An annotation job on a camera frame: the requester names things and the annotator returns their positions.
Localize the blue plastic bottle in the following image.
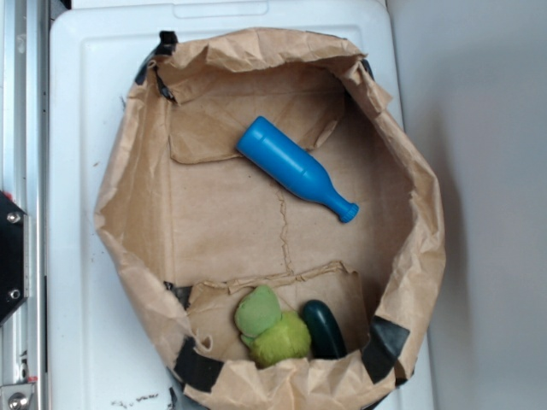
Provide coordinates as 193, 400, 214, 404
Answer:
236, 116, 359, 223

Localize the brown paper bag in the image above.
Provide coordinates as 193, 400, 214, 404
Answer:
95, 28, 445, 409

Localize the green plush toy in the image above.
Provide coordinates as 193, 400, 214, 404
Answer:
234, 285, 311, 368

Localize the dark green toy cucumber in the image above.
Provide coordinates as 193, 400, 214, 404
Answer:
303, 300, 347, 360

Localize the white plastic bin lid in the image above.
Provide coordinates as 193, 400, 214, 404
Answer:
47, 1, 411, 409

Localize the black metal bracket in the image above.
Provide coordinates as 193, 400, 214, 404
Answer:
0, 191, 28, 325

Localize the aluminium frame rail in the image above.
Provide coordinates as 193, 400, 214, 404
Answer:
1, 1, 50, 409

